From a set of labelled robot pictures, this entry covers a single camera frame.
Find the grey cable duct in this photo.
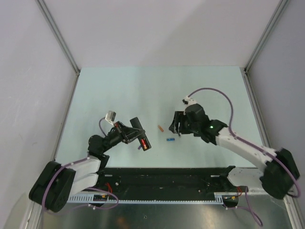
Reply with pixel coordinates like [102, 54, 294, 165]
[66, 192, 226, 205]

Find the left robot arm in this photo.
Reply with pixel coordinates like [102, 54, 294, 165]
[29, 117, 151, 213]

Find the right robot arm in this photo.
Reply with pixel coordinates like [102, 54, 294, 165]
[169, 104, 300, 199]

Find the black remote control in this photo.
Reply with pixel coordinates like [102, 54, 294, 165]
[130, 117, 152, 151]

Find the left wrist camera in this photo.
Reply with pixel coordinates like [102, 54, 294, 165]
[104, 111, 116, 125]

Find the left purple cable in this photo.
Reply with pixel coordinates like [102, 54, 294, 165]
[41, 116, 120, 215]

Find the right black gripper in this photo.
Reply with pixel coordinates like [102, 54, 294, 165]
[169, 111, 200, 135]

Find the red yellow battery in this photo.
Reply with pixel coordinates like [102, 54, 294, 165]
[141, 138, 147, 149]

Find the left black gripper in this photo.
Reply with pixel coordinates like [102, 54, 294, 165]
[101, 121, 144, 153]

